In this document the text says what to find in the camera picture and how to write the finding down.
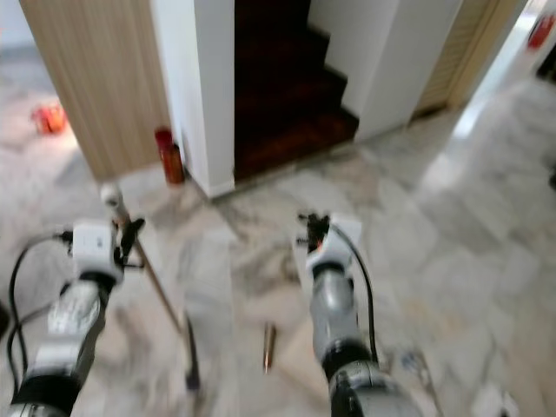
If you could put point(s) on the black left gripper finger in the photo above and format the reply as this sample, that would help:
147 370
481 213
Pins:
132 233

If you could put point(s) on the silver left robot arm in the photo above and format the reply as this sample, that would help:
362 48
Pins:
69 326

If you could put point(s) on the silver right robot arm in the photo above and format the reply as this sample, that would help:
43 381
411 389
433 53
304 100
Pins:
334 313

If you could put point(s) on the red incense stick tin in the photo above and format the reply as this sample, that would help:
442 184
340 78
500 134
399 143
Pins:
169 156

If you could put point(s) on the small brown ribbed cylinder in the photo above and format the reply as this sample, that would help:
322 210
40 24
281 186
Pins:
269 346

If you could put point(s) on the dark wooden staircase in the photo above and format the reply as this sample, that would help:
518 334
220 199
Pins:
282 87

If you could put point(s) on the light wood cabinet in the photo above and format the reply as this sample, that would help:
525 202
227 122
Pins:
95 78

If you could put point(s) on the cream louvred door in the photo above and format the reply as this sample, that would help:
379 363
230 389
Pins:
469 52

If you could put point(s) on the red fire extinguisher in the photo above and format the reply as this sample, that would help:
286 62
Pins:
540 30

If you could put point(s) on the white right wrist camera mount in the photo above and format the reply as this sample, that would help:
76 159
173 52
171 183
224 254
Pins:
340 243

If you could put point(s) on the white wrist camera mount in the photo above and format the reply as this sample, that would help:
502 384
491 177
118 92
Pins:
340 243
95 248

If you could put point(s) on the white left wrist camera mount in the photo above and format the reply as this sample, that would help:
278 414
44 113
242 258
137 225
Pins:
95 248

